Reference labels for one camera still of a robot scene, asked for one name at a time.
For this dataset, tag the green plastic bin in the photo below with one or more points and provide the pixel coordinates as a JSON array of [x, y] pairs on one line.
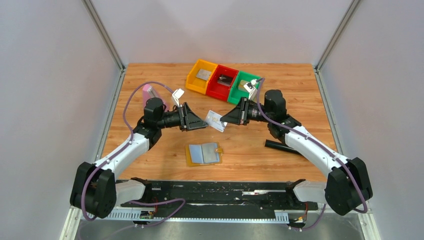
[[236, 93]]

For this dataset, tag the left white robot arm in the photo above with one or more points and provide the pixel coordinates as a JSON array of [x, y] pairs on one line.
[[95, 189]]

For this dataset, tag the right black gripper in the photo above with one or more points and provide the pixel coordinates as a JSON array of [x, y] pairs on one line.
[[245, 112]]

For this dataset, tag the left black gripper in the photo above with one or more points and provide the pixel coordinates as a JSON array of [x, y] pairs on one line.
[[183, 117]]

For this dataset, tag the yellow leather card holder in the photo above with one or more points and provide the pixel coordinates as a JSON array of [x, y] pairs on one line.
[[203, 154]]

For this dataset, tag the red plastic bin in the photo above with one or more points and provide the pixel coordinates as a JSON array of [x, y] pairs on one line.
[[216, 90]]

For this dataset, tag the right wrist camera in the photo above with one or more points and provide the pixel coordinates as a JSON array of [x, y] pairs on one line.
[[251, 88]]

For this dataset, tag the pink wedge stand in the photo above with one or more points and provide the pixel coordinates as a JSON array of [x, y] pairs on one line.
[[149, 92]]

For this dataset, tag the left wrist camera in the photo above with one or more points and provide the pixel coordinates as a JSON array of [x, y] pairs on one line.
[[176, 95]]

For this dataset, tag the black cylinder on table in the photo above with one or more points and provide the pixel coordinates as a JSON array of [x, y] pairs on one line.
[[280, 146]]

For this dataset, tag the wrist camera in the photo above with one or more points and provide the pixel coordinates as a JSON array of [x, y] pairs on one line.
[[251, 88], [176, 95]]

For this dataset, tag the gold card in green bin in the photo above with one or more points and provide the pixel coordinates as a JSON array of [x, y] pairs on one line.
[[242, 83]]

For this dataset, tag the silver card in yellow bin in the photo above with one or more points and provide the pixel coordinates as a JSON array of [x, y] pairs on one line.
[[203, 74]]

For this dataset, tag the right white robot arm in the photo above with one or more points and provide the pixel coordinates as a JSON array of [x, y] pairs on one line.
[[347, 184]]

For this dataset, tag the yellow plastic bin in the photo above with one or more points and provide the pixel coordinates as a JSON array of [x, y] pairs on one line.
[[197, 85]]

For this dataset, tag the dark card in red bin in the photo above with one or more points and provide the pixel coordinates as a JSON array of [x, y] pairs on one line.
[[225, 80]]

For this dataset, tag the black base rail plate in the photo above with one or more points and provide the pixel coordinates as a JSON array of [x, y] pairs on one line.
[[227, 200]]

